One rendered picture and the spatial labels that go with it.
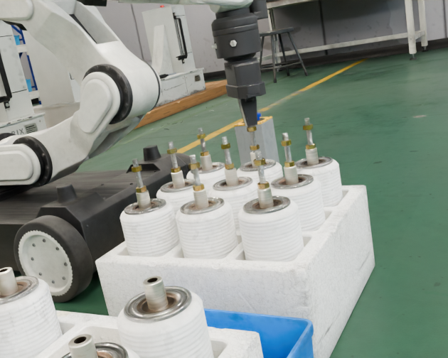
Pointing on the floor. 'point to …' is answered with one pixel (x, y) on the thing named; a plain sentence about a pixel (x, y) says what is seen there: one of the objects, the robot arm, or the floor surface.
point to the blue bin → (269, 332)
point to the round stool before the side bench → (281, 50)
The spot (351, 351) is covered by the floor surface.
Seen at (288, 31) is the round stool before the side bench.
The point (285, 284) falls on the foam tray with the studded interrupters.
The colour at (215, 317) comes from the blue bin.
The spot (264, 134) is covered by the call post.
